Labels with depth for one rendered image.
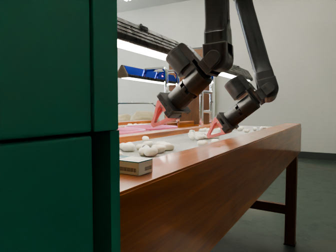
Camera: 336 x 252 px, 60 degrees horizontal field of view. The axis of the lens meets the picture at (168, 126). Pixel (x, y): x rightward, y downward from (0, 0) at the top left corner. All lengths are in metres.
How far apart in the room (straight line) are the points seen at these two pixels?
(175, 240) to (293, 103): 5.11
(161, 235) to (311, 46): 5.29
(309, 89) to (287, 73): 0.45
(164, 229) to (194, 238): 0.11
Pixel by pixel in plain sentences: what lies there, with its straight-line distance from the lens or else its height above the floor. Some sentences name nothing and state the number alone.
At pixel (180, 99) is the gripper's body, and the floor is 0.88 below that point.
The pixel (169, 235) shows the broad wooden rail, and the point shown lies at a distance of 0.45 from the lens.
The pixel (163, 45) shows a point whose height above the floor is 1.06.
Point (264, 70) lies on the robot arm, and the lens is 0.98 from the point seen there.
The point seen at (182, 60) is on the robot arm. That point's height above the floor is 0.98.
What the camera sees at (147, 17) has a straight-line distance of 6.63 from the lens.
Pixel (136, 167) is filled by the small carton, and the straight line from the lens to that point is 0.41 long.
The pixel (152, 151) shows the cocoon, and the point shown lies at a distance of 0.72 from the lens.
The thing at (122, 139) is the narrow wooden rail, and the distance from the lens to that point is 1.00.
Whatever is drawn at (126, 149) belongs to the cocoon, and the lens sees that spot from 0.80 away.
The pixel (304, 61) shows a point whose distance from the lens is 5.56.
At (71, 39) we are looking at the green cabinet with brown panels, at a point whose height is 0.91.
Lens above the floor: 0.86
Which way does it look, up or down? 3 degrees down
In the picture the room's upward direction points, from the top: straight up
